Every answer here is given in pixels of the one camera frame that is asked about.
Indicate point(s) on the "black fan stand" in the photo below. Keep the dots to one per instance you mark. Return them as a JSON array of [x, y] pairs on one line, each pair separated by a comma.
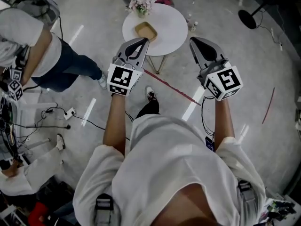
[[248, 18]]

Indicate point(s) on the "blue battery box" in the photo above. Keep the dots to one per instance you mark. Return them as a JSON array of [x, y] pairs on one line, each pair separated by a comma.
[[210, 144]]

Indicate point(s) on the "person's right forearm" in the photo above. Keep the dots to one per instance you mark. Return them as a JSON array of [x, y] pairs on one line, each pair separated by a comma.
[[223, 121]]

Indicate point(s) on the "person's left forearm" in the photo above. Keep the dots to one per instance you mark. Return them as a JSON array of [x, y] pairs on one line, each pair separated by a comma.
[[116, 123]]

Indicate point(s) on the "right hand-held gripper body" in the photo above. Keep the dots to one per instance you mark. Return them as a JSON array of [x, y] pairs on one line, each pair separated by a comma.
[[224, 79]]

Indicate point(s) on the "person's white shirt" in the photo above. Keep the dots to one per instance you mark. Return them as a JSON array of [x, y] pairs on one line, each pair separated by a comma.
[[169, 163]]

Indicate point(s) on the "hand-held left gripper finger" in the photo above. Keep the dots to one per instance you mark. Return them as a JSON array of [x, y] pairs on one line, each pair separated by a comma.
[[127, 45], [144, 53]]

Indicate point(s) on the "pink flower bouquet vase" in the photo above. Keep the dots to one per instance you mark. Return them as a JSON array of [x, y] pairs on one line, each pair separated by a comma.
[[141, 5]]

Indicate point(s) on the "person's black trouser leg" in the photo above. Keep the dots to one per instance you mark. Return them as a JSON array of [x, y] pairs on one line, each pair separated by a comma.
[[149, 108]]

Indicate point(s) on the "white round table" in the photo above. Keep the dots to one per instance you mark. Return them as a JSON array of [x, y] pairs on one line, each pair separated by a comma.
[[169, 27]]

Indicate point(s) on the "small olive-tan square tray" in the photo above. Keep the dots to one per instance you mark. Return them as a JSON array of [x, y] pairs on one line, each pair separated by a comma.
[[146, 30]]

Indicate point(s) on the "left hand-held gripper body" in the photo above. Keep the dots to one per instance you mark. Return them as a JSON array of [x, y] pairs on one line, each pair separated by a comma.
[[122, 78]]

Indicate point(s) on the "small white bottle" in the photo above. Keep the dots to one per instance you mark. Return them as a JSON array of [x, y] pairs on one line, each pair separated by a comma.
[[194, 26]]

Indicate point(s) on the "red stool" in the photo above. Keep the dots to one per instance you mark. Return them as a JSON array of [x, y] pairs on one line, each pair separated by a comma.
[[38, 214]]

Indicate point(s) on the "person's white sneaker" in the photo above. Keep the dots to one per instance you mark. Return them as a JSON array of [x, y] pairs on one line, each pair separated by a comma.
[[150, 93]]

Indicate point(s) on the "white power strip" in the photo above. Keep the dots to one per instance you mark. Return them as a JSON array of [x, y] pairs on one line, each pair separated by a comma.
[[69, 113]]

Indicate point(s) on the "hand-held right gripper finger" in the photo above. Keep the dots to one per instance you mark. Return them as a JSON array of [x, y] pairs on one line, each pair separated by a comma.
[[215, 49], [196, 53]]

